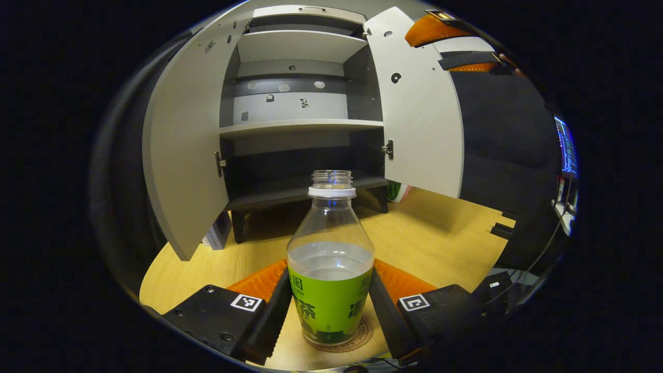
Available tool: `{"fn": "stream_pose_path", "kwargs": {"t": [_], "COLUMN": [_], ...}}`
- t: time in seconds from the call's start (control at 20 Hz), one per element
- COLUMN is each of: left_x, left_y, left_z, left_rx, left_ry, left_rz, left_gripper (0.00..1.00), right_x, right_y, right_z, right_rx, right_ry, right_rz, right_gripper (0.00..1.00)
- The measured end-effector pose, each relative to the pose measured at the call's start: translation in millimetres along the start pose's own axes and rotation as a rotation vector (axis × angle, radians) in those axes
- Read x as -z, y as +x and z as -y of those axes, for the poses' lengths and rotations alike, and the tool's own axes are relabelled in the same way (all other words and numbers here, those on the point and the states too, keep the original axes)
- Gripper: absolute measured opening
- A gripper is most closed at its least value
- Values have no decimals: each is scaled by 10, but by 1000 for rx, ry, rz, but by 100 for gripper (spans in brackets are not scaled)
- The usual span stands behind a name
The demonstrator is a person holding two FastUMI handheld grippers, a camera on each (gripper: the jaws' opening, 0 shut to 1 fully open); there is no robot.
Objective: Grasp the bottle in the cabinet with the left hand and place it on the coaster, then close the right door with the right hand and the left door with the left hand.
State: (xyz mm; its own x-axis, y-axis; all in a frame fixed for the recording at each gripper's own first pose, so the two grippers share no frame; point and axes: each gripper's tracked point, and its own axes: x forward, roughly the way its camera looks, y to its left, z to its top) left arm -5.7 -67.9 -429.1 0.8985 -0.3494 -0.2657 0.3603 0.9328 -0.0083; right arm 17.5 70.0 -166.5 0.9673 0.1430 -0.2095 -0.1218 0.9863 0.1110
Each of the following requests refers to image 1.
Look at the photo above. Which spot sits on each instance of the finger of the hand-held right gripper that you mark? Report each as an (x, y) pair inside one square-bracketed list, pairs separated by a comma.
[(469, 59), (430, 28)]

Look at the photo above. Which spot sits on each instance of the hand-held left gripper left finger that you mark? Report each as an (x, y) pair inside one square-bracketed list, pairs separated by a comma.
[(269, 331)]

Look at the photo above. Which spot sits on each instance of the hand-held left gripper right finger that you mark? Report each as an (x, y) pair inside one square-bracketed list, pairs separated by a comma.
[(391, 326)]

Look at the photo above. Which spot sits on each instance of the round cork coaster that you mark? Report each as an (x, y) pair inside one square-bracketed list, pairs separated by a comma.
[(365, 334)]

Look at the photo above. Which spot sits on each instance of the green label plastic bottle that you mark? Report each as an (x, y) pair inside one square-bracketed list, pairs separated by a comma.
[(331, 305)]

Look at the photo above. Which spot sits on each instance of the cabinet door with headphone sticker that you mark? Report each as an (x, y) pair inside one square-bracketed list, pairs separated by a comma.
[(419, 129)]

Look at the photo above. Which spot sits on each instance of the cabinet door with camera sticker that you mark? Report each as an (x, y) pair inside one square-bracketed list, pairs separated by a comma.
[(186, 145)]

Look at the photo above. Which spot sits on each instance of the black backdrop cloth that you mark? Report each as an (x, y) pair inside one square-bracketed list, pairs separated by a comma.
[(507, 145)]

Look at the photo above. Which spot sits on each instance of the white purple carton box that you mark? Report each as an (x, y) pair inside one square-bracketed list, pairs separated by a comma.
[(220, 233)]

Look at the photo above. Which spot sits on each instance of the computer monitor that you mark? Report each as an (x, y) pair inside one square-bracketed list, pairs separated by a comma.
[(567, 150)]

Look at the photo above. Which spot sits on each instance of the watermelon slice toy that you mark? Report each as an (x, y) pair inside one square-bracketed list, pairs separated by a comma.
[(396, 191)]

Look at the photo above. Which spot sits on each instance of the black table clamp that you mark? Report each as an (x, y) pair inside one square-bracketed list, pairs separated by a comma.
[(501, 230)]

